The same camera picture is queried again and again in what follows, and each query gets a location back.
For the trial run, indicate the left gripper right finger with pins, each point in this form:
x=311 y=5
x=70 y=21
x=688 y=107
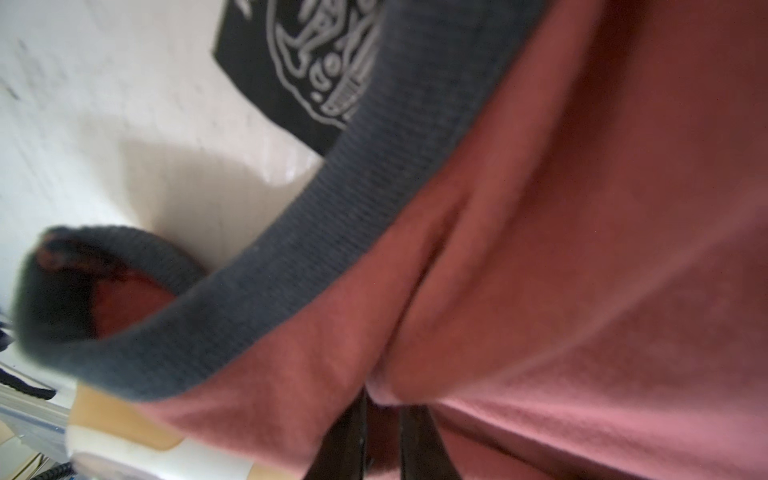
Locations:
x=422 y=452

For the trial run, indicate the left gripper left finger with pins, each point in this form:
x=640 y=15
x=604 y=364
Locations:
x=343 y=452

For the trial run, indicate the maroon tank top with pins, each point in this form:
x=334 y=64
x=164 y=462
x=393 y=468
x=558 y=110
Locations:
x=546 y=221

